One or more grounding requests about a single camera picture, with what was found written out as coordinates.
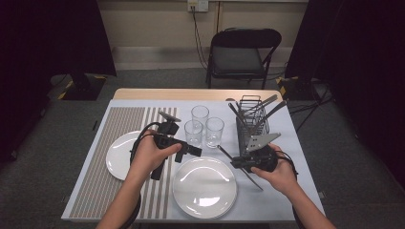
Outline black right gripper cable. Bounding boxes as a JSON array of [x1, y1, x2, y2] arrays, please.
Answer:
[[274, 150, 300, 177]]

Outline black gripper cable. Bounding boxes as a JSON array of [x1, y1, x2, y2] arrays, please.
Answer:
[[119, 121, 161, 229], [274, 150, 300, 177]]

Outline striped grey placemat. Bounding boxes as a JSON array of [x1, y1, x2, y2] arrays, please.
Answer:
[[69, 107, 179, 219]]

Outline white dinner plate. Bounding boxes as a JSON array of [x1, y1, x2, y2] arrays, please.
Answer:
[[105, 130, 166, 181]]

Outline metal cutlery piece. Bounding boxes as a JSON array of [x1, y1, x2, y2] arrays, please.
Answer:
[[227, 102, 247, 127], [243, 94, 279, 117], [251, 100, 288, 135]]

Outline clear drinking glass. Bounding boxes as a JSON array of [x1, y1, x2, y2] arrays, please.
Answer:
[[204, 116, 225, 149], [190, 105, 210, 132], [183, 119, 203, 150]]

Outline metal table knife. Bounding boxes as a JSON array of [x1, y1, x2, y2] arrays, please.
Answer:
[[217, 145, 265, 192]]

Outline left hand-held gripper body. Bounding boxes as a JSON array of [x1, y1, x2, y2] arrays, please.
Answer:
[[151, 111, 189, 181]]

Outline white table cover sheet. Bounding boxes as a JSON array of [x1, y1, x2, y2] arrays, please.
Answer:
[[60, 99, 328, 222]]

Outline stack of white plates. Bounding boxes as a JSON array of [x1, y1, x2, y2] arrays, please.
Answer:
[[172, 156, 238, 219]]

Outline black stand base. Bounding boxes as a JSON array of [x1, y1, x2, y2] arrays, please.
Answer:
[[275, 75, 321, 102], [47, 73, 109, 102]]

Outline black wire cutlery rack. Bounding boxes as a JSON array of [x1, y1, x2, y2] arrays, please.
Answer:
[[235, 94, 272, 157]]

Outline person's left hand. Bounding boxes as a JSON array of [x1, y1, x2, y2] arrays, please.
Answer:
[[128, 128, 183, 186]]

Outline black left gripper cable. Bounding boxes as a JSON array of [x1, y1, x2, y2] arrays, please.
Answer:
[[119, 121, 161, 229]]

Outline person's right hand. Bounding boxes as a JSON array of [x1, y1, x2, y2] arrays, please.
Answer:
[[250, 142, 299, 197]]

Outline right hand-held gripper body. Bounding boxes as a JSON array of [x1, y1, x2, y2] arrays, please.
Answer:
[[244, 132, 283, 173]]

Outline black power cable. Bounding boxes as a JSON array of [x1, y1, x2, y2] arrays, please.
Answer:
[[190, 8, 209, 71]]

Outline black folding chair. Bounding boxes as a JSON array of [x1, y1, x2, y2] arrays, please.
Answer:
[[204, 27, 283, 91]]

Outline black curtain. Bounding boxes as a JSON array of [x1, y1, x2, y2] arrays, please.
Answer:
[[284, 0, 405, 189], [0, 0, 117, 163]]

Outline black floor cables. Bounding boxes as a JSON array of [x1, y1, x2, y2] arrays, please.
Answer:
[[288, 79, 333, 133]]

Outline white wall socket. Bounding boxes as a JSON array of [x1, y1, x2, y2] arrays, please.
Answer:
[[186, 0, 209, 13]]

